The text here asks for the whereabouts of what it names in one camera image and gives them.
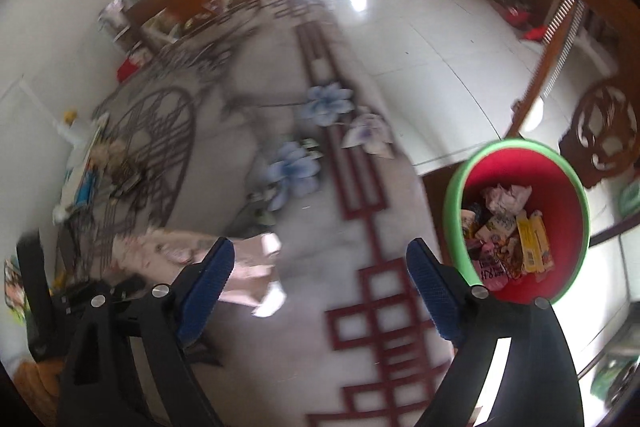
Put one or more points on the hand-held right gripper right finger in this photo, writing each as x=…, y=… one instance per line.
x=435, y=292

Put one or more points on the white bottle yellow cap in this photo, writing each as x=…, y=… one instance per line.
x=69, y=127

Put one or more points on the red dustpan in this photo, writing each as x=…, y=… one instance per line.
x=536, y=33

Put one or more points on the red bin with green rim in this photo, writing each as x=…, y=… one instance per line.
x=550, y=187

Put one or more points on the pink paper wrapper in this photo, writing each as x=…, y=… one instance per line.
x=250, y=267

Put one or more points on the green packet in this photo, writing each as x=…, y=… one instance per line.
x=615, y=382

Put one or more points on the carved wooden chair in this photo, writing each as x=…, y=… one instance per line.
x=600, y=132

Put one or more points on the red container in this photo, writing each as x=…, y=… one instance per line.
x=129, y=67

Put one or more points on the pink printed wrapper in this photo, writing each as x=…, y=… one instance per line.
x=492, y=272

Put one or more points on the crumpled pink tissue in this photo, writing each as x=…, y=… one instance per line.
x=505, y=199

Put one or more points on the blue white packet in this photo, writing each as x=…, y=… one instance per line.
x=85, y=177

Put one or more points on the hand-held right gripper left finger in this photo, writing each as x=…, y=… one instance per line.
x=210, y=292

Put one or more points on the yellow snack wrapper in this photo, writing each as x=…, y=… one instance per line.
x=535, y=242

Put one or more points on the white ribbed strip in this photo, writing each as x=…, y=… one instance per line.
x=570, y=22

